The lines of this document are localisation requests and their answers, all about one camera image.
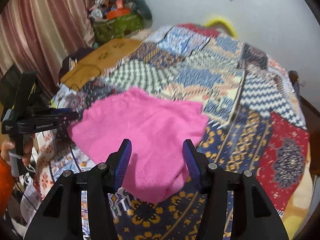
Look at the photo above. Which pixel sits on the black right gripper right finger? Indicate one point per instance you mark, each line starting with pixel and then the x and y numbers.
pixel 254 215

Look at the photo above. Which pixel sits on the pink knit cardigan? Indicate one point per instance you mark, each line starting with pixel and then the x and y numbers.
pixel 156 128

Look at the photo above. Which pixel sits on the orange left sleeve forearm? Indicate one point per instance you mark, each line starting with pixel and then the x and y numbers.
pixel 6 186

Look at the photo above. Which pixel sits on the person's left hand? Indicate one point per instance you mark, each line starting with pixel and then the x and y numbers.
pixel 8 145

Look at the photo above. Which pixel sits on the yellow orange blanket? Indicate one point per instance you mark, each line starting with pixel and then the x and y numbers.
pixel 299 203

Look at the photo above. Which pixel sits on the wooden board with flower cutouts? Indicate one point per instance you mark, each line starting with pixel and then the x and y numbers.
pixel 97 62

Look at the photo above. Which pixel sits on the striped pink curtain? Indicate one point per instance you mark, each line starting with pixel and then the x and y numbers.
pixel 39 34

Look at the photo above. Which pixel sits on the brown wooden door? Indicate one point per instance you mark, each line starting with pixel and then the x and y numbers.
pixel 311 115

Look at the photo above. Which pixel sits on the green patterned storage bag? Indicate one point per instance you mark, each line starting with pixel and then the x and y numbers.
pixel 118 27

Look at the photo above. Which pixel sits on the orange box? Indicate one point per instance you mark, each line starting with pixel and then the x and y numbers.
pixel 117 10

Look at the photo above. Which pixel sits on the dark green stuffed cushion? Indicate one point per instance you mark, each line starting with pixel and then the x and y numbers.
pixel 141 8

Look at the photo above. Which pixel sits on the yellow curved headboard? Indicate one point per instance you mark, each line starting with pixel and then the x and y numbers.
pixel 223 23

